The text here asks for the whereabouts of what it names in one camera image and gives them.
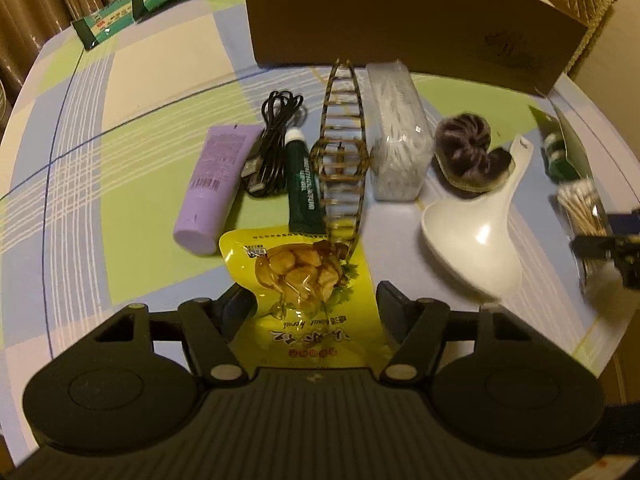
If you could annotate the brown cardboard storage box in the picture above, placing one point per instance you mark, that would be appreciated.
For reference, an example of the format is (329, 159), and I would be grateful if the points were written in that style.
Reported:
(522, 45)

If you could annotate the clear cotton swab box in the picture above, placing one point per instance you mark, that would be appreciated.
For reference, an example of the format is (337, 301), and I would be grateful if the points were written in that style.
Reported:
(402, 138)

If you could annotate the white plastic spoon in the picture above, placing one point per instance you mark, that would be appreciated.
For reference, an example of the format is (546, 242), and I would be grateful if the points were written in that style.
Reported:
(471, 237)

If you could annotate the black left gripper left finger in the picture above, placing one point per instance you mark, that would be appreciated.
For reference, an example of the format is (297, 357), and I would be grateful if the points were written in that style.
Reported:
(209, 326)

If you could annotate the wooden cotton swab bag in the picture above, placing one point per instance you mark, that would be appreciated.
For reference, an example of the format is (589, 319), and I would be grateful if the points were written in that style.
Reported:
(582, 212)

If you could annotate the dark green small tube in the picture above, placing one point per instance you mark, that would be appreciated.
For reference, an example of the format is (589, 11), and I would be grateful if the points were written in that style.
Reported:
(304, 211)

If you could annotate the dark purple scrunchie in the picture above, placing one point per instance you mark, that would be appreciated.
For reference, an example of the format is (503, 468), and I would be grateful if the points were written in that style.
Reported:
(463, 152)

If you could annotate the tortoiseshell hair claw clip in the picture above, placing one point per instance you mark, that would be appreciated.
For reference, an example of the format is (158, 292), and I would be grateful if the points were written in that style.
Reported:
(340, 156)

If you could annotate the dark green face mask packet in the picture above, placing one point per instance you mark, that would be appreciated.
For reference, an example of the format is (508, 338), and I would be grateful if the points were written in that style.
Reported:
(564, 155)

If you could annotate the purple cream tube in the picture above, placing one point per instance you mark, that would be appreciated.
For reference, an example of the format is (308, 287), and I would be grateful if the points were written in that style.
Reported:
(212, 187)

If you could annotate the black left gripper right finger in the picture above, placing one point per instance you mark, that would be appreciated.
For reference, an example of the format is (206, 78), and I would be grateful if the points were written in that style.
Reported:
(417, 327)

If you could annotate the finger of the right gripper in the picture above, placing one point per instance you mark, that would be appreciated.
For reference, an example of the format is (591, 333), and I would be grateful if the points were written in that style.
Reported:
(624, 222)
(593, 247)

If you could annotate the checked tablecloth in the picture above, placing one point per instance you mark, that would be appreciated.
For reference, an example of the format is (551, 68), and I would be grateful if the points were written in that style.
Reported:
(101, 145)

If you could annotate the yellow snack packet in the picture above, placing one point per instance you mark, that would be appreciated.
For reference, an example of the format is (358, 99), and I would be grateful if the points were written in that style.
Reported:
(315, 299)

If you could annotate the green packet front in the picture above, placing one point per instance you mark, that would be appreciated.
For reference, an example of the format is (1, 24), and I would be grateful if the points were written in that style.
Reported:
(103, 24)

